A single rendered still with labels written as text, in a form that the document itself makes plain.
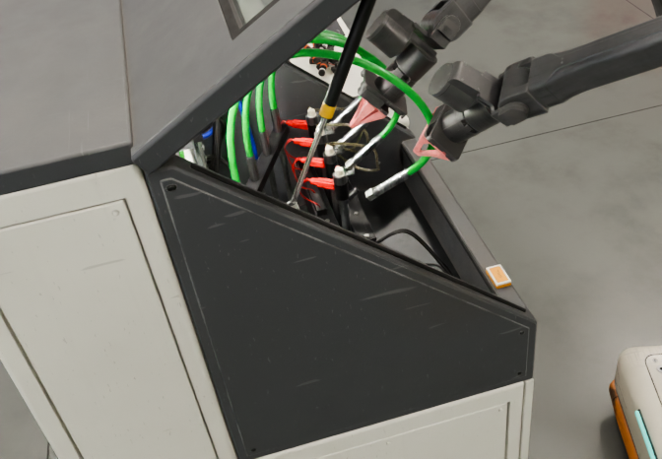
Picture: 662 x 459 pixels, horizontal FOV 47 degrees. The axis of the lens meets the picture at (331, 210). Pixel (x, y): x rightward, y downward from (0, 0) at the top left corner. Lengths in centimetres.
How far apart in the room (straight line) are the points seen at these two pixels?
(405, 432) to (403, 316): 32
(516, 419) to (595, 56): 80
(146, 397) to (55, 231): 36
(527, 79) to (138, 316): 67
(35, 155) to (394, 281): 57
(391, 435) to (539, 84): 74
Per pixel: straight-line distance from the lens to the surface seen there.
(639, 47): 107
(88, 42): 128
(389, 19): 134
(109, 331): 118
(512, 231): 306
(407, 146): 186
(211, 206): 105
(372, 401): 142
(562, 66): 112
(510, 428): 164
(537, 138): 360
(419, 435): 155
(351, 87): 207
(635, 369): 227
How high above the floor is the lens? 199
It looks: 38 degrees down
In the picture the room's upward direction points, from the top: 8 degrees counter-clockwise
